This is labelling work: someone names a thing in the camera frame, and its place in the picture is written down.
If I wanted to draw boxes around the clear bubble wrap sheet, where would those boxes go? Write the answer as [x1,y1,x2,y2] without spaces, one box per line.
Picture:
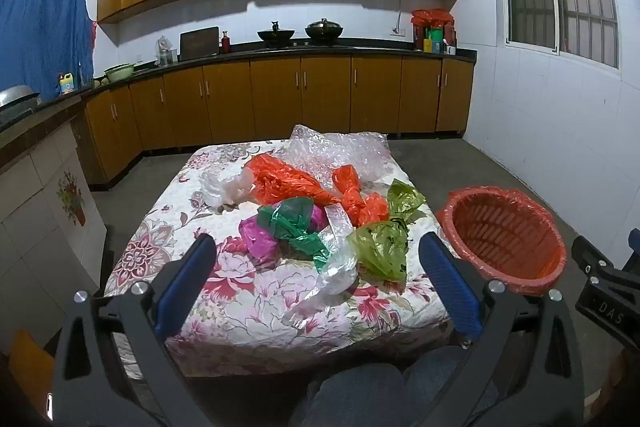
[285,124,390,188]

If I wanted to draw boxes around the large orange plastic bag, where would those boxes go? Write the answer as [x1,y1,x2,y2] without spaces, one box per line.
[243,155,342,206]

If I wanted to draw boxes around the clear plastic bag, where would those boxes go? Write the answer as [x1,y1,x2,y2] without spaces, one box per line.
[280,202,359,329]

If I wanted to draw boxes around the person's leg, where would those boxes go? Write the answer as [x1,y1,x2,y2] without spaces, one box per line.
[290,363,407,427]
[402,346,501,427]

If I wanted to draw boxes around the black kitchen countertop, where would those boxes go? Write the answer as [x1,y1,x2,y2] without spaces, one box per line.
[0,38,477,134]

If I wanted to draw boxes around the floral tablecloth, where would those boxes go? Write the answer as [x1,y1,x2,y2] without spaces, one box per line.
[102,138,453,379]

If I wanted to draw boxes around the flower pot wall sticker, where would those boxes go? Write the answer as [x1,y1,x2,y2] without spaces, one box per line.
[55,172,87,227]

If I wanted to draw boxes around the black wok with lid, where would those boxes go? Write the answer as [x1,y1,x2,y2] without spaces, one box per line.
[305,18,345,46]

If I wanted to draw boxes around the metal basin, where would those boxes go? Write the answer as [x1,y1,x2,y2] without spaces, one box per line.
[0,85,41,108]

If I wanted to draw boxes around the dark green plastic bag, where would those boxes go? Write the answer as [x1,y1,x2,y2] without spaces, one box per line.
[257,197,332,271]

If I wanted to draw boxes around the orange plastic basket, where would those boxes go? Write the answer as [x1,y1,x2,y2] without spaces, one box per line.
[435,186,568,299]

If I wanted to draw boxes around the person's left leg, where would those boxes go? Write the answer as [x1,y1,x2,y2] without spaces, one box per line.
[290,363,407,427]

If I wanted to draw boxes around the blue hanging cloth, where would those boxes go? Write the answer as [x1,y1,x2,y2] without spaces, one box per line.
[0,0,96,102]

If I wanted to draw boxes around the yellow-green plastic bag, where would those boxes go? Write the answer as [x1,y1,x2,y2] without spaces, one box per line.
[348,219,411,283]
[386,179,428,228]

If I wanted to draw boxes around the clear bag of kitchenware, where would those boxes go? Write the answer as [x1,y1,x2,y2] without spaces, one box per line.
[156,35,177,67]

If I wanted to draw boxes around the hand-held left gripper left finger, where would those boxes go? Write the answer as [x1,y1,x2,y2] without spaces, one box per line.
[50,233,219,427]

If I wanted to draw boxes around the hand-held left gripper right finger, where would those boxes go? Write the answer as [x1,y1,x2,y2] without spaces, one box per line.
[418,231,587,427]

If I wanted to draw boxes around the knotted orange plastic bag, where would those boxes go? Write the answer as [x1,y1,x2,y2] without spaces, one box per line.
[332,164,390,228]

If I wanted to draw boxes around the wooden lower cabinets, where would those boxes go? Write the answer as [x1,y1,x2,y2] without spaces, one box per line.
[82,55,475,188]

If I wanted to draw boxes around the red plastic bag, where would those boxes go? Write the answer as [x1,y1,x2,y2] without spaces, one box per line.
[410,9,455,30]

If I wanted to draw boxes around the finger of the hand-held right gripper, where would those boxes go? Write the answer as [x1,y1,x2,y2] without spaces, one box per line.
[571,234,627,289]

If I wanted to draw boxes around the white plastic bag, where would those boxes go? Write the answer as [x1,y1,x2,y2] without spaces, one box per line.
[199,169,256,208]

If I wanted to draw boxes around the dark cutting board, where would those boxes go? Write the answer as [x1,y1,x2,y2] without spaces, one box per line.
[179,26,221,62]

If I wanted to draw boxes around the green basin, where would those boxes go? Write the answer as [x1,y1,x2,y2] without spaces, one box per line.
[103,63,137,83]

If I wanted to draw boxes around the magenta plastic bag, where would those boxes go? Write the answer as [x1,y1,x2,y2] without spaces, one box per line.
[239,202,326,260]

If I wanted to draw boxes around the person's right leg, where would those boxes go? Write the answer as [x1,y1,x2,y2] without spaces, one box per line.
[402,346,501,427]

